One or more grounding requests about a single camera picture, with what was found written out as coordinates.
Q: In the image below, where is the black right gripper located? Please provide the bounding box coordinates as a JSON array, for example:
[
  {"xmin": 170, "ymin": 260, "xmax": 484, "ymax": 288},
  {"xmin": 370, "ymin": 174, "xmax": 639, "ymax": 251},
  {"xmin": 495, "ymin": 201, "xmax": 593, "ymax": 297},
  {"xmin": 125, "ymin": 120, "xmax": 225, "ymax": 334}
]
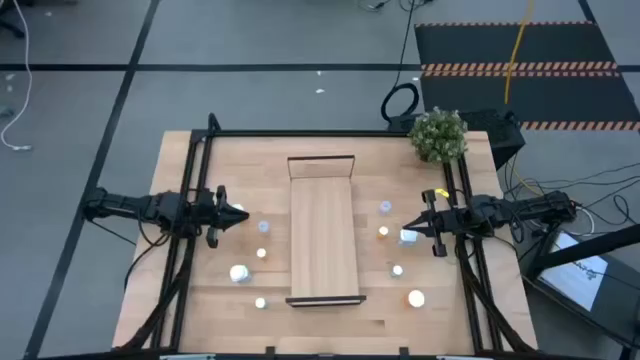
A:
[{"xmin": 402, "ymin": 188, "xmax": 471, "ymax": 258}]

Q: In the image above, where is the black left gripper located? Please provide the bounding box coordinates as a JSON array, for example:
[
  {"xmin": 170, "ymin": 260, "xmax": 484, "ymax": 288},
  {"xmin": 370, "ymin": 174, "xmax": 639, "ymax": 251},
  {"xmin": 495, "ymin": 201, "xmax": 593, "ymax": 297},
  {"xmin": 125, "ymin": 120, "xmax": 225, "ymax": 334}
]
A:
[{"xmin": 187, "ymin": 184, "xmax": 250, "ymax": 250}]

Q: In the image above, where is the wooden tray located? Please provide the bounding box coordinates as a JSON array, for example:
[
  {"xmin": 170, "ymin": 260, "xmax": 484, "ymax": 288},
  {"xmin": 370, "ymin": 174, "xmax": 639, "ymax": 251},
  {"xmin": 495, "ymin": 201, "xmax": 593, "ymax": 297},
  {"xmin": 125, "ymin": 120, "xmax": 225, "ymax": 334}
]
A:
[{"xmin": 284, "ymin": 153, "xmax": 368, "ymax": 308}]

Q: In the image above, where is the green potted plant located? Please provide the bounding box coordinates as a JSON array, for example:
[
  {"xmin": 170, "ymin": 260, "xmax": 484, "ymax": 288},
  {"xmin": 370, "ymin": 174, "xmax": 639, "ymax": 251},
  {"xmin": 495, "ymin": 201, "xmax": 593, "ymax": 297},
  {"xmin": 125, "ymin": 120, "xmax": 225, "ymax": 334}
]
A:
[{"xmin": 407, "ymin": 105, "xmax": 470, "ymax": 165}]

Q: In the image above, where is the monitor with white screen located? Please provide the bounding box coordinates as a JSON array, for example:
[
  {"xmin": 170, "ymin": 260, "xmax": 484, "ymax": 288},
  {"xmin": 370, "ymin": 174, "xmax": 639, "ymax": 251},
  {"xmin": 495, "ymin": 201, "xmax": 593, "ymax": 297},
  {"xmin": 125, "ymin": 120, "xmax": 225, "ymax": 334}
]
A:
[{"xmin": 519, "ymin": 227, "xmax": 640, "ymax": 351}]

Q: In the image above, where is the black stand beam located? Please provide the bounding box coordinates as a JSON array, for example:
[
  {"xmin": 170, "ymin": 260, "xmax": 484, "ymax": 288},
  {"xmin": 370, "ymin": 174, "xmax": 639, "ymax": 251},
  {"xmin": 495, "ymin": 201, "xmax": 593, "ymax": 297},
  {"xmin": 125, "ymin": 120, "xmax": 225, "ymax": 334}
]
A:
[{"xmin": 524, "ymin": 223, "xmax": 640, "ymax": 281}]

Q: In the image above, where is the black hazard-striped floor mat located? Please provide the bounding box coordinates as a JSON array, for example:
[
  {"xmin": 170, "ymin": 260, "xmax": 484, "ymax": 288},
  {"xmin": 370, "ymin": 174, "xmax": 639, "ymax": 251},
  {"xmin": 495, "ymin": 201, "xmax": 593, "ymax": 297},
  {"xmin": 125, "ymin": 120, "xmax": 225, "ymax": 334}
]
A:
[{"xmin": 413, "ymin": 20, "xmax": 640, "ymax": 132}]

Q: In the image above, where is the black chair base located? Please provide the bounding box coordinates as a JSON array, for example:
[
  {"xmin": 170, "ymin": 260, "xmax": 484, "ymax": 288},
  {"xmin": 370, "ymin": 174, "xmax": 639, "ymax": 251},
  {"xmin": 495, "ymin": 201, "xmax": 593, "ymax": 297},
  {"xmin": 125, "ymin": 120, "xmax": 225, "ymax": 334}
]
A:
[{"xmin": 0, "ymin": 0, "xmax": 27, "ymax": 40}]

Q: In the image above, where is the black metal table frame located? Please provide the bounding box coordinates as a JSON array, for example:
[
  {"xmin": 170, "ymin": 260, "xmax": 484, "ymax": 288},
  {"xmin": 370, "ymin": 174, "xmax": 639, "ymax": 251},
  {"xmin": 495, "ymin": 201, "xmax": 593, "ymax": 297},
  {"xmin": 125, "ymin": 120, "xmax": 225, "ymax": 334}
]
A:
[{"xmin": 113, "ymin": 112, "xmax": 540, "ymax": 360}]

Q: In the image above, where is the black coiled floor cable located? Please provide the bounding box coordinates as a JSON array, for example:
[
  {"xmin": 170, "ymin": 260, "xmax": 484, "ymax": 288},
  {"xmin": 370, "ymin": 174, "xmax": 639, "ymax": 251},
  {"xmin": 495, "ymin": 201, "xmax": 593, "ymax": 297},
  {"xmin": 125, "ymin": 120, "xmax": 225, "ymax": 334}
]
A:
[{"xmin": 379, "ymin": 0, "xmax": 421, "ymax": 125}]

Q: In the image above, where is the yellow hanging cable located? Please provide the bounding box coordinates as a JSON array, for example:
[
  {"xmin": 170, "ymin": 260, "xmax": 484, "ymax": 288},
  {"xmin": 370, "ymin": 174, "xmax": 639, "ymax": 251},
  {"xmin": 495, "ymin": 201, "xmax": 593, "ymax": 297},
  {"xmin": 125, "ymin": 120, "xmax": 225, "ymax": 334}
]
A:
[{"xmin": 503, "ymin": 0, "xmax": 536, "ymax": 105}]

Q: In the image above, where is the white floor cable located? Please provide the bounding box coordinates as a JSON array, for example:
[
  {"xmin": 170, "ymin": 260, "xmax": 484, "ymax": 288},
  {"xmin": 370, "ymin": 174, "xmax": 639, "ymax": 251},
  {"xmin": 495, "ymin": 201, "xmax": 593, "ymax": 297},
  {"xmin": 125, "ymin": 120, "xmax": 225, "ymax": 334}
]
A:
[{"xmin": 0, "ymin": 0, "xmax": 34, "ymax": 151}]

